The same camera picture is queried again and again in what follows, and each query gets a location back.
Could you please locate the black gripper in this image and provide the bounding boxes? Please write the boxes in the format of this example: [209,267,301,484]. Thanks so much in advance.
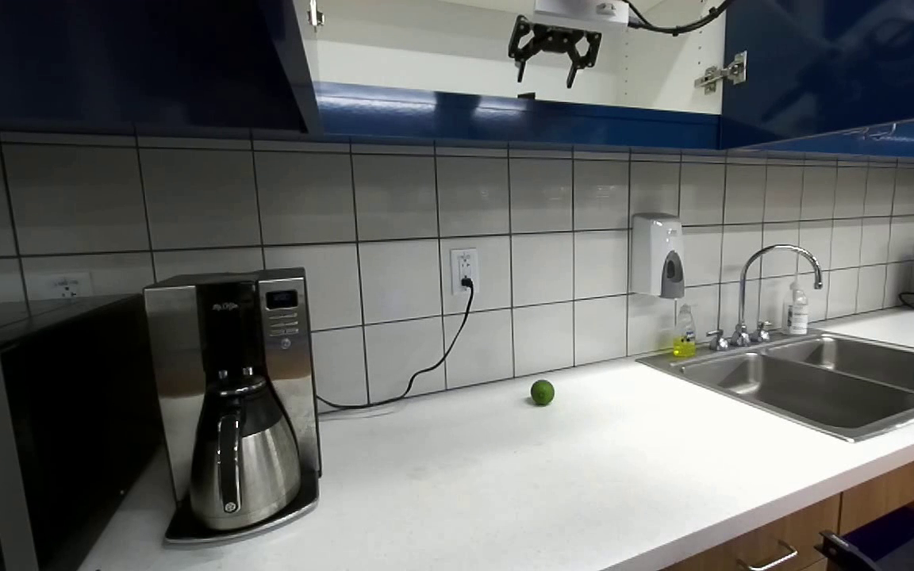
[503,12,606,93]

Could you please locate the open white cabinet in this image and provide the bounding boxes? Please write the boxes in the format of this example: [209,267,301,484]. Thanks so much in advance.
[293,0,733,153]

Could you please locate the metal cabinet door hinge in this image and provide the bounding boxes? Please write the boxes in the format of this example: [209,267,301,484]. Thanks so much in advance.
[693,49,751,97]

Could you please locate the blue cabinet door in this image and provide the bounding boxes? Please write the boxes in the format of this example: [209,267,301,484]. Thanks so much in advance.
[720,0,914,164]

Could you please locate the closed blue cabinet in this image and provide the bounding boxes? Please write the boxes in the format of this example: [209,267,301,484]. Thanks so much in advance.
[0,0,323,140]

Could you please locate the wooden base cabinet drawers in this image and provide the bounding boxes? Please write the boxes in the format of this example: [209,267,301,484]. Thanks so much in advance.
[666,440,914,571]

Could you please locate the chrome sink faucet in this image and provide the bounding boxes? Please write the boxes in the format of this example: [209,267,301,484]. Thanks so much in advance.
[710,240,828,351]

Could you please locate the yellow dish soap bottle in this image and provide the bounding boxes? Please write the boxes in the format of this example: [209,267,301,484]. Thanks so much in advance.
[661,299,702,361]

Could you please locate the small white pump bottle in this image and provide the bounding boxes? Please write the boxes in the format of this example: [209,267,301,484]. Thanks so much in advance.
[783,281,813,340]

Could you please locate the stainless steel coffee maker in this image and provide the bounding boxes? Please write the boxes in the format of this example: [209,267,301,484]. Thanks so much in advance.
[140,267,323,549]

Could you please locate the stainless steel double sink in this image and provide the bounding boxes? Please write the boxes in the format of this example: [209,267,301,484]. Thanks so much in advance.
[642,330,914,443]

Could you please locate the stainless steel carafe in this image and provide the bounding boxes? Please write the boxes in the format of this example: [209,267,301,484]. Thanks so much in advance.
[183,361,307,538]

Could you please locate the dark blue chair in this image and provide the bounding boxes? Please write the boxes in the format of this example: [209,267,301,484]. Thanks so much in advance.
[814,504,914,571]

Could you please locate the black and silver microwave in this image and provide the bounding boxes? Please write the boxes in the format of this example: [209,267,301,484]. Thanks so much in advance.
[0,297,165,571]

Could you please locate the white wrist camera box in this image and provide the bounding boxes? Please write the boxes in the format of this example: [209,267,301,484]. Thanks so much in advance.
[528,0,632,28]

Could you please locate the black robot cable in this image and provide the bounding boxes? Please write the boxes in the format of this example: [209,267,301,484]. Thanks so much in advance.
[626,0,737,37]

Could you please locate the white wall soap dispenser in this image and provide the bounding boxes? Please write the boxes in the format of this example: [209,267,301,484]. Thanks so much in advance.
[629,212,693,302]

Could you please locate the white wall outlet with plug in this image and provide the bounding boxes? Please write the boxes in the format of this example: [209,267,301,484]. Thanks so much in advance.
[448,244,481,299]

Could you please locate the black power cord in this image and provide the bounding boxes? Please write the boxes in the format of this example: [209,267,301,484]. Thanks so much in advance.
[315,276,479,412]

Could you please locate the white empty wall outlet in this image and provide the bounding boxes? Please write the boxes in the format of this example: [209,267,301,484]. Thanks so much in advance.
[50,274,90,304]

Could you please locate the metal drawer handle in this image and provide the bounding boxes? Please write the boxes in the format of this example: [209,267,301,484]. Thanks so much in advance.
[737,543,804,571]

